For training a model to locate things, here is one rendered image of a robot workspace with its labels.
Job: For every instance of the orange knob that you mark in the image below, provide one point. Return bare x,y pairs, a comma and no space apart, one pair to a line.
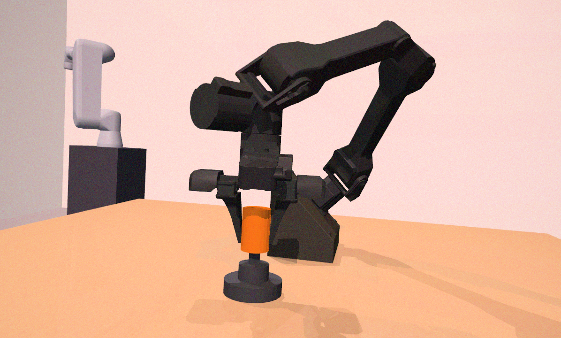
255,229

